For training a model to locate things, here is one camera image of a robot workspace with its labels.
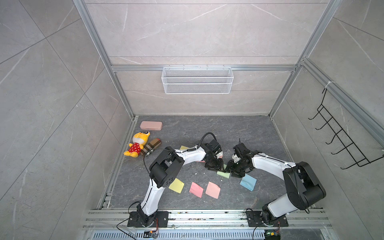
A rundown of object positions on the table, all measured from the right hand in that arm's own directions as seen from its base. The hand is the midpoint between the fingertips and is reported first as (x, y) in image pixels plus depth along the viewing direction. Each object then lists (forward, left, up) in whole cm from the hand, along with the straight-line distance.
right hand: (228, 172), depth 89 cm
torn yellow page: (-8, +31, 0) cm, 32 cm away
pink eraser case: (+39, +54, -1) cm, 67 cm away
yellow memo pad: (+18, +28, 0) cm, 34 cm away
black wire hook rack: (-9, -46, +32) cm, 57 cm away
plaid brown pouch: (+20, +48, +2) cm, 53 cm away
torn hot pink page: (-10, +20, -1) cm, 22 cm away
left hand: (+1, +2, +2) cm, 3 cm away
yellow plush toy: (+21, +58, +6) cm, 62 cm away
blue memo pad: (-6, -11, 0) cm, 12 cm away
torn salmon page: (-10, +10, -1) cm, 14 cm away
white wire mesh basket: (+54, +18, +29) cm, 64 cm away
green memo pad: (-2, +2, 0) cm, 2 cm away
